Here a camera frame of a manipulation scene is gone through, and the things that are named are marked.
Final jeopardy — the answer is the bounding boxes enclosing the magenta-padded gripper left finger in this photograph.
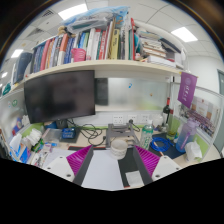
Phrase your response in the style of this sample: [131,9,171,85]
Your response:
[44,144,95,187]

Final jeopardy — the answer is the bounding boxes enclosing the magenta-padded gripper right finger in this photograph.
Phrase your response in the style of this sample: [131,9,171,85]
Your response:
[132,145,182,186]

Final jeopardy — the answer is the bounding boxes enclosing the green-labelled clear drink bottle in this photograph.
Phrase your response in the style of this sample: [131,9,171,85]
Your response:
[139,119,155,151]

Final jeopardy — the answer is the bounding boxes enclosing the purple translucent water bottle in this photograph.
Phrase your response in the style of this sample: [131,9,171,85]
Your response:
[175,117,200,154]

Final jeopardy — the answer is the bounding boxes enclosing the black desk mat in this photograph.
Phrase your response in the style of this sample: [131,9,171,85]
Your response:
[149,132,184,160]

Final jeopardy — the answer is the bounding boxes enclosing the crumpled white tissue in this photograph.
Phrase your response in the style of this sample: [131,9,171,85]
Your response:
[184,141,203,162]

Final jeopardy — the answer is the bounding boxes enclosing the clear plastic box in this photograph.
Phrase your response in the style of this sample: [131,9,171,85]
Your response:
[43,128,63,144]

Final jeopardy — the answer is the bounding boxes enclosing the small blue box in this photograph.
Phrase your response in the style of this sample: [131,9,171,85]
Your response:
[61,127,78,140]

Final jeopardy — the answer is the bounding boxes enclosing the black rectangular pad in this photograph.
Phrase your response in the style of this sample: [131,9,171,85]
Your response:
[117,151,148,190]

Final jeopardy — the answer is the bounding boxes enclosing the green-tinted tall glass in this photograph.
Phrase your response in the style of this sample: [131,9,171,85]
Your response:
[166,116,179,140]

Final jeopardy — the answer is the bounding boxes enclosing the white paper sheet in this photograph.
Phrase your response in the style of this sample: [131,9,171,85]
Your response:
[81,149,125,191]

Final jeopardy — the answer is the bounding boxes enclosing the white lidded ceramic jar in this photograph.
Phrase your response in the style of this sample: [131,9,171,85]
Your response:
[152,114,164,128]

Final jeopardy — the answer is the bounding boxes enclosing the white ceramic bowl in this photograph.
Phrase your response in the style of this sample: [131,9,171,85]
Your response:
[110,139,129,160]

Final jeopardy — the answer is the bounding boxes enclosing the grey metal laptop stand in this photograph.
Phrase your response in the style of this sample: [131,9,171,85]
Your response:
[105,122,141,148]

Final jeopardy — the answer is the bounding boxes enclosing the dark wine bottle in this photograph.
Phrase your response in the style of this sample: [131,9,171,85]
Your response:
[162,97,172,126]

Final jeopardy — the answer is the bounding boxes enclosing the black computer monitor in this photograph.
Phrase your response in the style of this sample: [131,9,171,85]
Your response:
[23,69,97,130]

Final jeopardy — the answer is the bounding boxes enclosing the purple hanging banner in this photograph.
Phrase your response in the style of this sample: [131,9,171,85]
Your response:
[177,71,198,109]

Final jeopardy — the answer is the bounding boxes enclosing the wooden shelf with books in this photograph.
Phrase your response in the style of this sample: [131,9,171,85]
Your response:
[11,6,188,83]

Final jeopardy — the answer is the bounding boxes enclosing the ceiling lights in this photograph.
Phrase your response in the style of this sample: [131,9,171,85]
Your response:
[0,3,198,81]

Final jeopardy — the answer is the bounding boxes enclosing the coiled blue cable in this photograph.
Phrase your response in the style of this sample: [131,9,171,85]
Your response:
[149,136,174,154]

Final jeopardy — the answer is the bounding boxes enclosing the tangled black cable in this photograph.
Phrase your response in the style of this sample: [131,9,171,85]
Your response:
[68,119,108,148]

